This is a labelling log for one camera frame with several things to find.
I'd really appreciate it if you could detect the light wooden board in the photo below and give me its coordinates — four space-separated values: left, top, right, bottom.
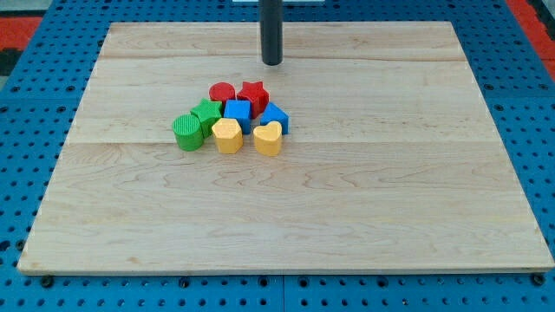
17 22 554 276

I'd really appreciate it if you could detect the blue cube block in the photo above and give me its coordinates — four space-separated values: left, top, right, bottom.
224 100 251 134

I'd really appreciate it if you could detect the yellow heart block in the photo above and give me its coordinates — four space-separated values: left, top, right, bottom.
252 121 282 156

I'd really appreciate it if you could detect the blue perforated metal table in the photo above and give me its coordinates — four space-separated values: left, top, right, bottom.
1 0 554 311

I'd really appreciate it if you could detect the yellow hexagon block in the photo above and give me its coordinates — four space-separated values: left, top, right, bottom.
212 118 244 154

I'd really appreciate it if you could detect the green cylinder block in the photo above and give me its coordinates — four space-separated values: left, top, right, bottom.
172 114 204 152

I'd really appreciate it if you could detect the green star block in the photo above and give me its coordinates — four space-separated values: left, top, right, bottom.
190 98 223 138

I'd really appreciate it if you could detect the red star block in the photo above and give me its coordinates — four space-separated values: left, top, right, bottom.
237 81 270 119

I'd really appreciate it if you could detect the red cylinder block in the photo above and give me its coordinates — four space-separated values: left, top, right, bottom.
208 81 236 106

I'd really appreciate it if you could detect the blue triangle block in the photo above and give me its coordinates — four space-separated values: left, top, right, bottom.
260 102 290 134

